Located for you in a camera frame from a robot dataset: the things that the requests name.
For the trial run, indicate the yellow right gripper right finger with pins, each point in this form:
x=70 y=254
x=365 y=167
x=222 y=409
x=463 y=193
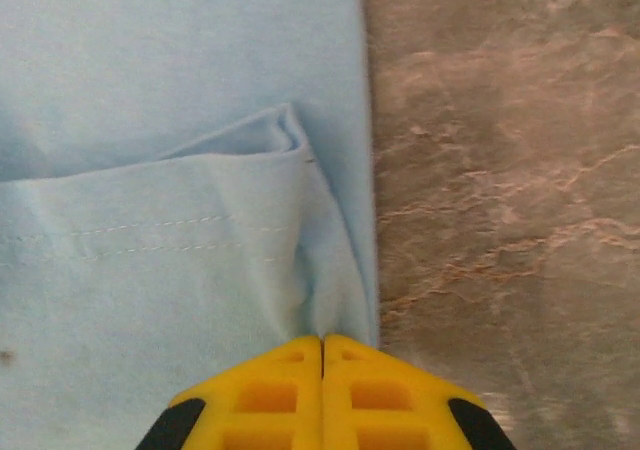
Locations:
x=390 y=400

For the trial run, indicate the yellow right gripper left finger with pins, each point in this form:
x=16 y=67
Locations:
x=260 y=400

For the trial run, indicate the light blue t-shirt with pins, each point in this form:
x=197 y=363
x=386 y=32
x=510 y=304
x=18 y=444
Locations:
x=165 y=120

